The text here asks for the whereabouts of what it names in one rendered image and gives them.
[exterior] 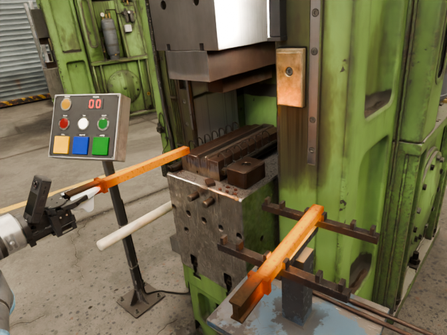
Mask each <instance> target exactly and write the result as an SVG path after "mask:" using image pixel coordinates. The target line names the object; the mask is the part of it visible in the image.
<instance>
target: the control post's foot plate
mask: <svg viewBox="0 0 447 335"><path fill-rule="evenodd" d="M142 280H143V283H144V288H145V291H146V292H152V291H155V290H156V289H155V288H154V287H153V286H151V285H150V284H148V283H147V282H146V281H144V279H142ZM139 292H140V298H141V301H139V298H138V293H137V291H136V289H135V290H134V288H133V289H132V290H131V291H129V292H127V293H126V294H125V295H124V296H121V297H120V298H119V299H118V300H117V301H116V303H117V304H118V305H119V306H121V307H122V308H123V309H124V310H125V311H126V312H128V313H129V314H131V315H132V316H133V317H135V319H137V318H139V317H141V316H142V315H143V314H144V313H146V312H148V311H149V310H151V309H152V308H153V307H154V306H155V305H156V304H158V303H159V302H160V301H161V300H163V298H165V297H166V295H165V294H163V293H161V292H153V293H151V294H145V293H144V292H143V291H142V289H140V290H139Z"/></svg>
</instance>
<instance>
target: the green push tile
mask: <svg viewBox="0 0 447 335"><path fill-rule="evenodd" d="M109 141H110V138H105V137H94V138H93V145H92V155H97V156H107V155H108V149H109Z"/></svg>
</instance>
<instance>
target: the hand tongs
mask: <svg viewBox="0 0 447 335"><path fill-rule="evenodd" d="M313 295H315V296H318V297H319V298H322V299H324V300H326V301H328V302H331V303H333V304H335V305H337V306H340V307H341V308H344V309H346V310H348V311H350V312H353V313H355V314H358V315H359V316H362V317H363V318H366V319H368V320H370V321H373V322H375V323H377V324H380V325H381V326H384V327H386V328H388V329H390V330H393V331H395V332H397V333H399V334H402V335H413V334H411V333H409V332H407V331H405V330H402V329H400V328H397V327H396V326H393V325H391V324H389V323H387V322H384V321H382V320H379V319H378V318H375V317H373V316H371V315H368V314H366V313H364V312H361V311H360V310H357V309H355V308H353V307H350V306H348V305H346V304H343V303H342V302H339V301H337V300H334V299H332V298H330V297H328V296H325V295H324V294H321V293H319V292H317V291H314V290H313ZM348 302H350V303H352V304H355V305H357V306H360V307H361V308H364V309H366V310H369V311H371V312H373V313H375V314H378V315H380V316H383V317H385V318H387V319H389V320H392V321H394V322H396V323H399V324H401V325H403V326H405V327H408V328H410V329H413V330H415V331H417V332H419V333H421V334H424V335H437V334H434V333H432V332H429V331H427V330H425V329H423V328H420V327H418V326H415V325H413V324H411V323H408V322H406V321H403V320H401V319H399V318H397V317H394V316H392V315H389V314H387V313H385V312H382V311H380V310H377V309H375V308H373V307H371V306H368V305H366V304H363V303H361V302H359V301H357V300H354V299H352V298H350V299H349V301H348Z"/></svg>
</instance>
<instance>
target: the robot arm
mask: <svg viewBox="0 0 447 335"><path fill-rule="evenodd" d="M51 183H52V180H51V179H49V178H48V177H46V176H44V175H34V178H33V182H32V185H31V190H30V192H29V196H28V200H27V204H26V207H25V211H24V214H23V216H22V215H21V214H20V213H18V214H16V215H14V216H12V214H9V213H8V214H6V215H3V216H1V217H0V260H2V259H4V258H6V257H8V256H9V255H11V254H13V253H15V252H17V251H19V250H21V249H23V248H25V247H26V246H27V244H29V245H30V247H34V246H35V245H37V243H36V241H38V240H40V239H42V238H43V237H46V236H47V235H50V234H51V235H53V236H57V237H58V238H59V237H60V236H62V235H64V234H66V233H68V232H70V231H72V230H73V229H76V228H77V226H76V222H75V221H76V219H75V215H74V214H73V213H72V212H71V209H72V210H74V211H76V210H79V209H84V210H85V211H86V212H91V211H92V210H93V209H94V195H95V194H96V193H98V192H99V191H100V187H93V188H91V189H88V190H86V191H84V192H82V193H79V194H76V195H74V196H72V197H71V198H70V200H68V199H67V197H66V195H65V194H64V192H66V191H69V190H71V189H74V188H70V189H67V190H64V191H60V192H58V193H56V194H54V195H52V196H50V197H48V194H49V190H50V187H51ZM71 227H72V229H70V228H71ZM67 229H70V230H68V231H66V230H67ZM63 231H66V232H64V233H63ZM14 308H15V295H14V293H13V291H12V290H11V289H10V287H9V285H8V283H7V281H6V279H5V277H4V275H3V273H2V271H1V269H0V335H10V333H9V316H10V315H11V313H12V311H13V310H14Z"/></svg>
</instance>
